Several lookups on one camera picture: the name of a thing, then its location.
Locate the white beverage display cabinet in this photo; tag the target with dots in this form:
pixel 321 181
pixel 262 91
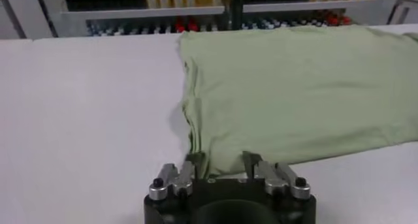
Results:
pixel 310 6
pixel 140 13

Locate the light green t-shirt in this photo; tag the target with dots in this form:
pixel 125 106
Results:
pixel 294 91

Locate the small red cap cola bottle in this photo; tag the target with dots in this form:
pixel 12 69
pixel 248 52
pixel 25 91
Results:
pixel 332 20
pixel 345 20
pixel 193 26
pixel 180 26

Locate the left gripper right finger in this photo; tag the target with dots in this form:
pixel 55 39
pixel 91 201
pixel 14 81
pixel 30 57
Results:
pixel 277 179

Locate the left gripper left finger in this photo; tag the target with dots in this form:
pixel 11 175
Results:
pixel 173 179

